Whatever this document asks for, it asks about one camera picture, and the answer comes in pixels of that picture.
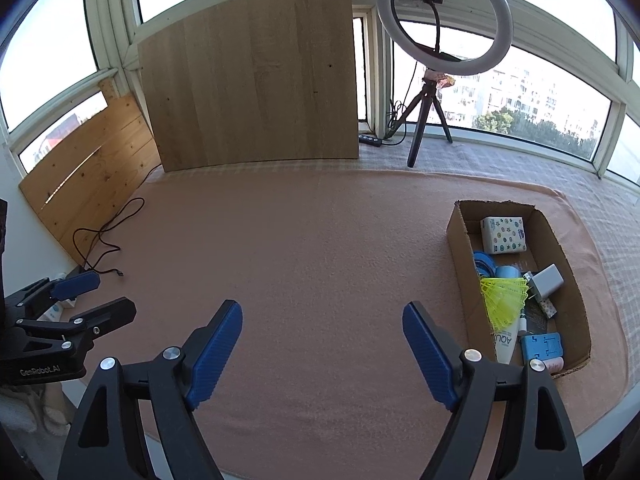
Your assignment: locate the wooden plank panel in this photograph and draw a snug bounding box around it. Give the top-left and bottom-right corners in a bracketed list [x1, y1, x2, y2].
[19, 77, 162, 266]

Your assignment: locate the loose black cable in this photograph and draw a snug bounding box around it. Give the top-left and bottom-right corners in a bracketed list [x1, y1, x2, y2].
[74, 162, 163, 278]

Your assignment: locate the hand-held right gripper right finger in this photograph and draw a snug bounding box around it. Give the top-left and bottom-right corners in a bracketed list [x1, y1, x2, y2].
[402, 301, 585, 480]

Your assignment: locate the blue plastic phone stand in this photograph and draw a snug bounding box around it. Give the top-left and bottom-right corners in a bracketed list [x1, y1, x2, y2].
[521, 331, 564, 362]

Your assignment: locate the large wooden board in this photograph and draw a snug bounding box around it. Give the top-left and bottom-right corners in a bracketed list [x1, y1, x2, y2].
[137, 0, 361, 173]

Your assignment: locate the black tripod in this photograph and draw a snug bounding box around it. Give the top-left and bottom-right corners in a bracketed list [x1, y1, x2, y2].
[384, 77, 453, 168]

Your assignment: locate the white charger plug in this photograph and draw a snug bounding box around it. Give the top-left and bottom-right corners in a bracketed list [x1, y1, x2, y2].
[522, 264, 565, 301]

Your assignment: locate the blue round case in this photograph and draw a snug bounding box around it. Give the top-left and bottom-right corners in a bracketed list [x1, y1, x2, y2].
[472, 251, 519, 281]

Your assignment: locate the white ring light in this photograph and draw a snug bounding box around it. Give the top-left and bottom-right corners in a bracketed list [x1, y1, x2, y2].
[376, 0, 513, 78]

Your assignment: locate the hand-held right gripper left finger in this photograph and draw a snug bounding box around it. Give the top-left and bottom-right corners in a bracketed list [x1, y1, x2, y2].
[57, 300, 244, 480]

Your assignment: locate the white dotted tissue pack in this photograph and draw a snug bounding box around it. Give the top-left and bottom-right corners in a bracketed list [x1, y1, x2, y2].
[481, 216, 530, 256]

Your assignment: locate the yellow shuttlecock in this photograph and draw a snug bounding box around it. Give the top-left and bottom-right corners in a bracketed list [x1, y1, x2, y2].
[479, 276, 531, 333]

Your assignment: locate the person's left hand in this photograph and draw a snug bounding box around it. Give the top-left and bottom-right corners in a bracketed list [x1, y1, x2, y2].
[0, 385, 68, 433]

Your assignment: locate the cardboard box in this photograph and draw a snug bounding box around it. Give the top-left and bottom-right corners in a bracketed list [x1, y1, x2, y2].
[446, 200, 592, 378]

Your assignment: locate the small white plastic thing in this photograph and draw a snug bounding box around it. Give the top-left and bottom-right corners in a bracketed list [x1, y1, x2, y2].
[42, 300, 76, 322]

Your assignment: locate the white sunscreen bottle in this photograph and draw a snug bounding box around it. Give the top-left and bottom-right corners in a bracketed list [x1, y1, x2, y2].
[492, 327, 518, 366]

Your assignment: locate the black card packet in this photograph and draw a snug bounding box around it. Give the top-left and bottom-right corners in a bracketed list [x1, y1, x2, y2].
[525, 300, 546, 333]

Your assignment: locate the black ring light cable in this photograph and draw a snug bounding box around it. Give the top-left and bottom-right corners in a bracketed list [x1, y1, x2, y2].
[385, 60, 418, 143]

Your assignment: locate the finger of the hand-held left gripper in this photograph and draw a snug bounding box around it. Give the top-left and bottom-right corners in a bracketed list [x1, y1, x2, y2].
[17, 298, 137, 351]
[5, 271, 101, 321]

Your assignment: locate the white window frame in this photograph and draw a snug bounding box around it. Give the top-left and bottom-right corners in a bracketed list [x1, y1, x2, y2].
[0, 0, 640, 186]

